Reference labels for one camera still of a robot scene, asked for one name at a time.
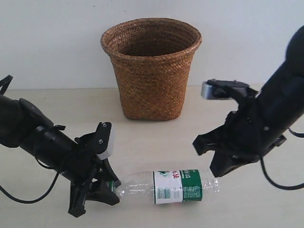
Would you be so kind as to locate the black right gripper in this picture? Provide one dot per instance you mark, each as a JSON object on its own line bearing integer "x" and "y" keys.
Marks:
{"x": 256, "y": 128}

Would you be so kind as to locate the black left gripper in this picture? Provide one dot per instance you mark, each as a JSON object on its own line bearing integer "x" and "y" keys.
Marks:
{"x": 78, "y": 168}

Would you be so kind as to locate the clear plastic bottle green label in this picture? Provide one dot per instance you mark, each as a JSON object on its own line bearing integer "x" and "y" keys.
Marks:
{"x": 162, "y": 187}

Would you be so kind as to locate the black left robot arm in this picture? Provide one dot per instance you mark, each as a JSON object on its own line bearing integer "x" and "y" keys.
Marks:
{"x": 23, "y": 125}

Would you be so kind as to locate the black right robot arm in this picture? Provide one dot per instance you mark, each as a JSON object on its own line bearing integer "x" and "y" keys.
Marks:
{"x": 289, "y": 77}

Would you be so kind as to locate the brown woven wicker basket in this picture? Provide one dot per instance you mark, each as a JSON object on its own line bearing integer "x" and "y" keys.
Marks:
{"x": 151, "y": 59}

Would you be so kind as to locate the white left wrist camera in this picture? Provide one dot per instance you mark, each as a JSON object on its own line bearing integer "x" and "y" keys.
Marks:
{"x": 105, "y": 140}

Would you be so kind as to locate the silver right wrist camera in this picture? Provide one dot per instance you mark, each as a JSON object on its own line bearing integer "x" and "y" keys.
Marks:
{"x": 211, "y": 89}

